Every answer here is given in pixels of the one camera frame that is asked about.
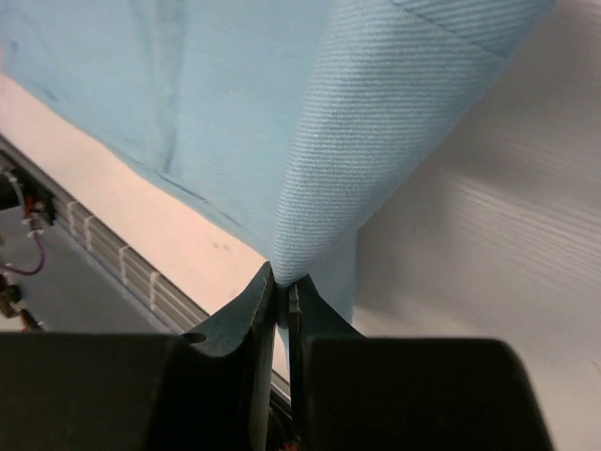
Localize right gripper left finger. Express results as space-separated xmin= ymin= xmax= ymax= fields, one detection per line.
xmin=181 ymin=263 xmax=276 ymax=450

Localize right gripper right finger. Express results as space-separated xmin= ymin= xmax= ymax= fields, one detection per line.
xmin=286 ymin=276 xmax=366 ymax=450

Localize light blue trousers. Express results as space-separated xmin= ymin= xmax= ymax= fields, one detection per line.
xmin=1 ymin=1 xmax=553 ymax=319

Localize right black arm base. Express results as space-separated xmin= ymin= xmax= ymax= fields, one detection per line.
xmin=1 ymin=169 xmax=47 ymax=332

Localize aluminium mounting rail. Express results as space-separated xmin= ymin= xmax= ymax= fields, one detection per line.
xmin=1 ymin=142 xmax=292 ymax=425

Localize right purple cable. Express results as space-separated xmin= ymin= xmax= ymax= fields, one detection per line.
xmin=0 ymin=225 xmax=49 ymax=276

